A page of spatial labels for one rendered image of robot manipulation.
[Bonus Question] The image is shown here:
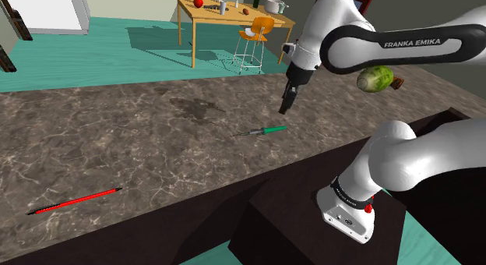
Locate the dark robot stand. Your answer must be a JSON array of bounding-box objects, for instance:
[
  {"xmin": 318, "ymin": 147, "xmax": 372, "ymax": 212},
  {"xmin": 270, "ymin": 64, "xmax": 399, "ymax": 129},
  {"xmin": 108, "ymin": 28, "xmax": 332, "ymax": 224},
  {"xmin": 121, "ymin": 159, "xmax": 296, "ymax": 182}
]
[{"xmin": 227, "ymin": 171, "xmax": 408, "ymax": 265}]

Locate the orange chair with metal legs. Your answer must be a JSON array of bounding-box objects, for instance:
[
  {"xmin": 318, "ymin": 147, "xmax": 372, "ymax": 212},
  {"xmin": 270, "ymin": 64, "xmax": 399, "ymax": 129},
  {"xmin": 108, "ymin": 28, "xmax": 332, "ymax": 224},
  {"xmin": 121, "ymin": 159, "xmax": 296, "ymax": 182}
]
[{"xmin": 231, "ymin": 16, "xmax": 276, "ymax": 76}]

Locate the green lettuce head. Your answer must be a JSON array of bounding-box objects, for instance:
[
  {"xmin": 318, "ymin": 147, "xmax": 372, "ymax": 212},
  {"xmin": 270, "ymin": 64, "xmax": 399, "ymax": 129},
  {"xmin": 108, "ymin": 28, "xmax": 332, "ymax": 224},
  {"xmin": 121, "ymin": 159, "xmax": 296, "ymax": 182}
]
[{"xmin": 356, "ymin": 65, "xmax": 395, "ymax": 94}]

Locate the dark wooden shelf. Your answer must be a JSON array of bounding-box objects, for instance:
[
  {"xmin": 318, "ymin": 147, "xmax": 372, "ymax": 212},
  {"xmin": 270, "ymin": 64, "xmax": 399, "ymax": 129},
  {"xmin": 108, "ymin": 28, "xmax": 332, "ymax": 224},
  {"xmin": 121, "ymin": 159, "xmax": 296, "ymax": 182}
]
[{"xmin": 0, "ymin": 0, "xmax": 34, "ymax": 73}]

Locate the red pen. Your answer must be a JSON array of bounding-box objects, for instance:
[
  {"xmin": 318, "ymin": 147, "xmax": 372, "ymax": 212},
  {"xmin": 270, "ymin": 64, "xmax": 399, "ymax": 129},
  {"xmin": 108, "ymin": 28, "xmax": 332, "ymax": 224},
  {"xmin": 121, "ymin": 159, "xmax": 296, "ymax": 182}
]
[{"xmin": 25, "ymin": 186, "xmax": 124, "ymax": 216}]

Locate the wooden dining table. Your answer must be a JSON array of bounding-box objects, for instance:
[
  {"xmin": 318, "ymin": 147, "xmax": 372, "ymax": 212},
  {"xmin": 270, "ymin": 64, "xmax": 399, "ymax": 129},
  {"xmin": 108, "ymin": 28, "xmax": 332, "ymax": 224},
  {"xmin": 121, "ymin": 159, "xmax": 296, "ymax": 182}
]
[{"xmin": 174, "ymin": 0, "xmax": 297, "ymax": 69}]

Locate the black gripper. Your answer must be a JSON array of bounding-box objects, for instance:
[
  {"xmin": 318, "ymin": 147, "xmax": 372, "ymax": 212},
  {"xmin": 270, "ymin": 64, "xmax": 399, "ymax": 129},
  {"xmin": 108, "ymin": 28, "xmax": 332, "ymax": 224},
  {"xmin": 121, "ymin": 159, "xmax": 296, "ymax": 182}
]
[{"xmin": 278, "ymin": 61, "xmax": 316, "ymax": 116}]

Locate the green-handled soldering iron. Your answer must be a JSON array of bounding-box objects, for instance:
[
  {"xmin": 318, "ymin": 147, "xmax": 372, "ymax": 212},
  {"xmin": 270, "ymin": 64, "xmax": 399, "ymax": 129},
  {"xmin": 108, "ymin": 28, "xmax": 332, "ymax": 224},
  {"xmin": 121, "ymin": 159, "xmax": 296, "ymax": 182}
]
[{"xmin": 231, "ymin": 125, "xmax": 289, "ymax": 138}]

